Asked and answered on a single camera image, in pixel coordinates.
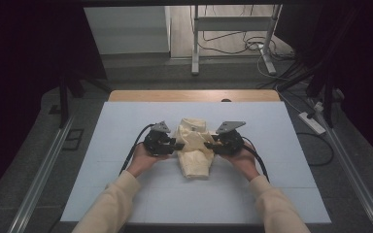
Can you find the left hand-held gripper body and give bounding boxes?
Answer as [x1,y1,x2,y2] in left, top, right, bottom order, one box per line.
[142,120,178,157]

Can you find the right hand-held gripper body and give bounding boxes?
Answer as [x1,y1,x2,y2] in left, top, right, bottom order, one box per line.
[212,120,248,156]

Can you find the cream yellow baby pants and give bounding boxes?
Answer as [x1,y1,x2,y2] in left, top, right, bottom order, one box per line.
[173,116,217,181]

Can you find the person's left hand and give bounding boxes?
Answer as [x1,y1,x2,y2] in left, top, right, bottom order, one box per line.
[125,142,171,179]

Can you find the person's right hand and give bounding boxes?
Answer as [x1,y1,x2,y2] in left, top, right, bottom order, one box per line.
[220,147,261,183]

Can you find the white table mat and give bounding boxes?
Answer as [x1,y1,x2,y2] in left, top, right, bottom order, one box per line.
[60,101,332,224]

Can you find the wooden table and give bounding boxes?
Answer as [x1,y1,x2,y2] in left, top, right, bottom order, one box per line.
[108,89,282,103]

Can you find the white power strip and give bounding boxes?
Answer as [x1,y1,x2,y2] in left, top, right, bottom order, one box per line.
[297,111,327,136]

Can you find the black stand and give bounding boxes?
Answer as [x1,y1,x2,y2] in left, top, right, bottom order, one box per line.
[275,59,339,129]
[57,72,113,129]

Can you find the white panel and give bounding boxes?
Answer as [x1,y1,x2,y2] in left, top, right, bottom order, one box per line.
[84,6,172,55]

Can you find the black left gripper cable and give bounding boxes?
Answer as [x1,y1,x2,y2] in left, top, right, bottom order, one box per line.
[119,122,156,177]

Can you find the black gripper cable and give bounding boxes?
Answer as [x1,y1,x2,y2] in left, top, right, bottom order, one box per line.
[241,135,271,183]
[119,122,156,177]

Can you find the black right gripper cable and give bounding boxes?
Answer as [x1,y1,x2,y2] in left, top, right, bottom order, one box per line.
[241,135,271,183]

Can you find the tangled floor cables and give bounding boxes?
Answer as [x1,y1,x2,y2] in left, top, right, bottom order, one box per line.
[196,29,294,61]

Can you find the black floor cable loop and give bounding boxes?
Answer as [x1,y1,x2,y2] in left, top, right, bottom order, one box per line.
[295,131,335,168]

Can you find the white metal stand frame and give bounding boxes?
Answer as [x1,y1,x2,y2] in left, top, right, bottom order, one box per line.
[190,4,284,78]

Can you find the aluminium rail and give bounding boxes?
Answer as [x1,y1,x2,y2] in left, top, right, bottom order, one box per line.
[7,116,76,233]
[315,106,373,233]

